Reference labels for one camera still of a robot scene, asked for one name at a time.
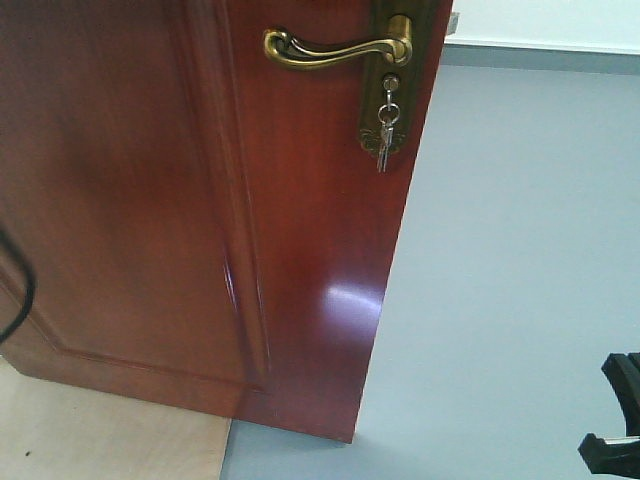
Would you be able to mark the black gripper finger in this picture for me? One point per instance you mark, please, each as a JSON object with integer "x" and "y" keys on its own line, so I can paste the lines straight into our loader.
{"x": 613, "y": 456}
{"x": 622, "y": 372}

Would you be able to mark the brown wooden door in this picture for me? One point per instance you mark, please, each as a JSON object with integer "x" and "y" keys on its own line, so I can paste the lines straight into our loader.
{"x": 187, "y": 222}

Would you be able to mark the brass lock plate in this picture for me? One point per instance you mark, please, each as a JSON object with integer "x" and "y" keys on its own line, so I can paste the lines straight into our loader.
{"x": 428, "y": 20}

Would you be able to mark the plywood base board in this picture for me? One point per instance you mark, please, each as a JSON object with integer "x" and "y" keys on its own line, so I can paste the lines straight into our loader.
{"x": 55, "y": 431}

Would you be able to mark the silver keys on ring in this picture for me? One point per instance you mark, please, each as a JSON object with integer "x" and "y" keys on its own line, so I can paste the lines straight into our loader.
{"x": 388, "y": 115}

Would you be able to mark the brass door handle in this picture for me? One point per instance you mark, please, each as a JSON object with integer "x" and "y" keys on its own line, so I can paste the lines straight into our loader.
{"x": 287, "y": 50}

